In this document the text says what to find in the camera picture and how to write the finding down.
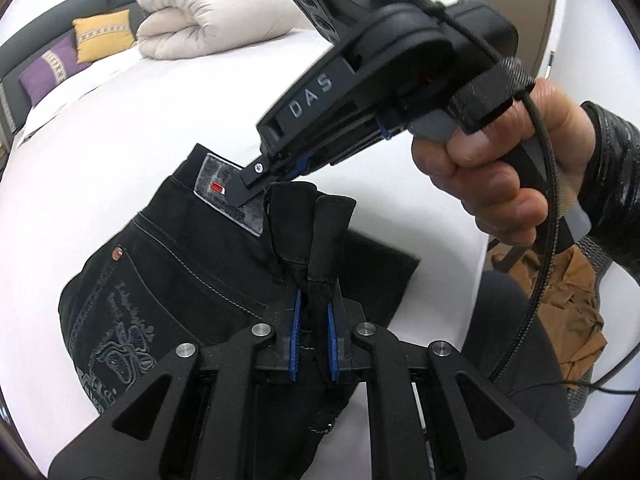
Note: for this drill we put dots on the yellow patterned cushion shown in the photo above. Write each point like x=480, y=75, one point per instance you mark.
x=103, y=35

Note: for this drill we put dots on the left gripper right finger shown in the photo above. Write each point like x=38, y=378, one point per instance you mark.
x=343, y=315

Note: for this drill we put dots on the right hand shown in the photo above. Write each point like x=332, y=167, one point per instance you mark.
x=470, y=166

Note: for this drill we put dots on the purple patterned cushion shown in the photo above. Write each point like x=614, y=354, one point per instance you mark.
x=50, y=69

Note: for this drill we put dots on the rolled white duvet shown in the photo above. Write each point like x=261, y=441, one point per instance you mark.
x=178, y=29

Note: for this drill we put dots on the black jacket sleeve forearm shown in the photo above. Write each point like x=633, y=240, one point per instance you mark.
x=610, y=191

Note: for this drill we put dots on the dark grey headboard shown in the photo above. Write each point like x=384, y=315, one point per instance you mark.
x=37, y=36

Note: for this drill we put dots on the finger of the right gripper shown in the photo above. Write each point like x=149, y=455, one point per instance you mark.
x=252, y=180
x=307, y=164

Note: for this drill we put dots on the white bed mattress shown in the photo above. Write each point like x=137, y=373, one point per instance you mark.
x=98, y=148

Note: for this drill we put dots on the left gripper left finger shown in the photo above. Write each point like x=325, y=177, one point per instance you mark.
x=287, y=320

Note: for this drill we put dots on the black denim pants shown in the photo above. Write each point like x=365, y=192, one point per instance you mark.
x=190, y=268

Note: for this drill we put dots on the brown cloth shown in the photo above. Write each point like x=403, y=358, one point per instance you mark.
x=569, y=312

